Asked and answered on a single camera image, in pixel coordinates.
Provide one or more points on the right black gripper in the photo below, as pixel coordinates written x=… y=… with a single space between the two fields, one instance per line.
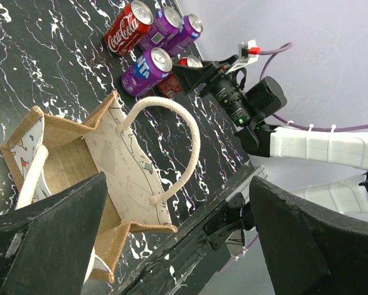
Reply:
x=244 y=108

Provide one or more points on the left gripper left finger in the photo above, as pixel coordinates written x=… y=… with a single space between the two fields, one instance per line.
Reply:
x=45 y=247

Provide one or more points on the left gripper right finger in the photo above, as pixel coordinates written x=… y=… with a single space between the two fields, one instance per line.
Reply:
x=308 y=249

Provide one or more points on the red coke can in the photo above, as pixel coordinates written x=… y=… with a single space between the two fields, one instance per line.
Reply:
x=133 y=22
x=170 y=86

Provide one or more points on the purple fanta can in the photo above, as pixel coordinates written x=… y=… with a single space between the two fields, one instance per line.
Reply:
x=166 y=25
x=150 y=68
x=190 y=31

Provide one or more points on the brown canvas tote bag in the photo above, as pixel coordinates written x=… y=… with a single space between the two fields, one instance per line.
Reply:
x=68 y=152

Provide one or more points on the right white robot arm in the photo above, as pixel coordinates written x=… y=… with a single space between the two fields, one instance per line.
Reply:
x=323 y=145

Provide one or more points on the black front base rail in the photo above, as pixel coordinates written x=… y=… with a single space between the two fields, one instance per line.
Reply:
x=202 y=241

